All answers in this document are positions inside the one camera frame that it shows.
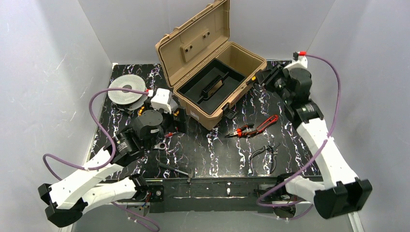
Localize tan plastic tool box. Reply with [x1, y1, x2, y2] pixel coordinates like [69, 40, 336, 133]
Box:
[156, 0, 267, 130]

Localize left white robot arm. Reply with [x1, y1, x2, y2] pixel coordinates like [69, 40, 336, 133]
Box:
[38, 107, 187, 228]

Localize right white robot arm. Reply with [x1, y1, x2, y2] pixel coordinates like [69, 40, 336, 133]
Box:
[255, 65, 373, 219]

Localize black tool box tray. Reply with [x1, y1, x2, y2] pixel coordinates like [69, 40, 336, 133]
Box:
[177, 58, 246, 115]

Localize silver combination wrench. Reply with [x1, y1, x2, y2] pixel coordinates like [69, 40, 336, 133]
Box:
[153, 142, 166, 150]

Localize red black utility knife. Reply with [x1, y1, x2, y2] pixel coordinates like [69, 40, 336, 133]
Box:
[247, 115, 279, 136]

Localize small black hammer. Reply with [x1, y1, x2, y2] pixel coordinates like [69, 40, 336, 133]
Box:
[159, 162, 193, 184]

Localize white perforated round disc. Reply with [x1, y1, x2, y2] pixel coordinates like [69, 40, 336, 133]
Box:
[107, 74, 148, 111]

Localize red needle nose pliers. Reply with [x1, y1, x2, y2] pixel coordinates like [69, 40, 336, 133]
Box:
[224, 123, 254, 138]

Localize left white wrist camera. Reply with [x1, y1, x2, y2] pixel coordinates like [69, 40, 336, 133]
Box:
[147, 88, 178, 114]

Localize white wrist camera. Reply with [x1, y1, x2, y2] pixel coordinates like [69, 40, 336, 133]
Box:
[147, 88, 178, 114]
[284, 51, 308, 70]

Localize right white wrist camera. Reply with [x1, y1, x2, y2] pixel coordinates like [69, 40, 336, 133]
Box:
[284, 51, 308, 70]

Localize black handled pliers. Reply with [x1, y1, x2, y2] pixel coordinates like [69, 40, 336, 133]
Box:
[249, 145, 278, 174]

